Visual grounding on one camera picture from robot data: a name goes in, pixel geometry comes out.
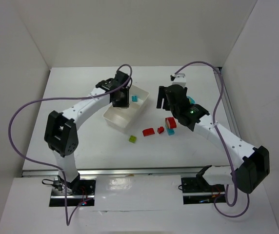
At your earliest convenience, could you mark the cyan cloud lego piece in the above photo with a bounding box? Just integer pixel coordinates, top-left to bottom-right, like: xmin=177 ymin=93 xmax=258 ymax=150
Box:
xmin=187 ymin=96 xmax=195 ymax=104

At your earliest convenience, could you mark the small cyan lego brick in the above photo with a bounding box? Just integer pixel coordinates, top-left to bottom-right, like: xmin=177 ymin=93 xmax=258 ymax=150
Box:
xmin=131 ymin=96 xmax=138 ymax=102

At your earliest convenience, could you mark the red white round lego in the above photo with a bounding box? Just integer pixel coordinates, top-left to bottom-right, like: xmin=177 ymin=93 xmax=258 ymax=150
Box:
xmin=165 ymin=117 xmax=177 ymax=129

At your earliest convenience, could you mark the small red lego brick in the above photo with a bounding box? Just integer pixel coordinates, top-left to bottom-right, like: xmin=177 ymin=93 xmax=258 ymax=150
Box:
xmin=157 ymin=126 xmax=165 ymax=134

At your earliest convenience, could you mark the red curved lego brick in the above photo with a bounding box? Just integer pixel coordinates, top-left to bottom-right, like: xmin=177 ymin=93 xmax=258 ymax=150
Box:
xmin=142 ymin=128 xmax=155 ymax=137

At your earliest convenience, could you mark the green lego brick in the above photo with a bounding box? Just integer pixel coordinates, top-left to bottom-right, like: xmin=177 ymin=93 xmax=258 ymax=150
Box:
xmin=129 ymin=136 xmax=137 ymax=143

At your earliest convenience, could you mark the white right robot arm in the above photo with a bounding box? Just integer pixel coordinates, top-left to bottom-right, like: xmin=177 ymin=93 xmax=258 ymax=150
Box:
xmin=157 ymin=84 xmax=270 ymax=194

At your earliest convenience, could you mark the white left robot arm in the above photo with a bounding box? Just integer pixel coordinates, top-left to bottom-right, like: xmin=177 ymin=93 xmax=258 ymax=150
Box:
xmin=44 ymin=71 xmax=131 ymax=193

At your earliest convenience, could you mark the white divided sorting tray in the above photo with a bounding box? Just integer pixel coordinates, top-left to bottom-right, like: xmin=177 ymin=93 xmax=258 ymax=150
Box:
xmin=103 ymin=86 xmax=150 ymax=135

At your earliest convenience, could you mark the aluminium right side rail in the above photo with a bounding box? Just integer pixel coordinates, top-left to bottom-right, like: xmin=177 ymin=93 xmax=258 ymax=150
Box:
xmin=214 ymin=67 xmax=237 ymax=135

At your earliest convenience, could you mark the aluminium rail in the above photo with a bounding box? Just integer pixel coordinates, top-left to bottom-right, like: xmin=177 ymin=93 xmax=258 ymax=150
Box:
xmin=214 ymin=67 xmax=237 ymax=135
xmin=21 ymin=166 xmax=228 ymax=178

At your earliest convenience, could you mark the aluminium front rail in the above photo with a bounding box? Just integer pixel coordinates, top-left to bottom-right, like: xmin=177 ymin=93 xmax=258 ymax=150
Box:
xmin=21 ymin=166 xmax=228 ymax=178

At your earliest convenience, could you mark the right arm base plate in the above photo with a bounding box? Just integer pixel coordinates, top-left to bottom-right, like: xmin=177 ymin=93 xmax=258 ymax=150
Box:
xmin=178 ymin=177 xmax=226 ymax=205

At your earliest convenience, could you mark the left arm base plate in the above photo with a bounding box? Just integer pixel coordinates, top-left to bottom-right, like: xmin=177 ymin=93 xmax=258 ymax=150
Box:
xmin=48 ymin=178 xmax=96 ymax=207

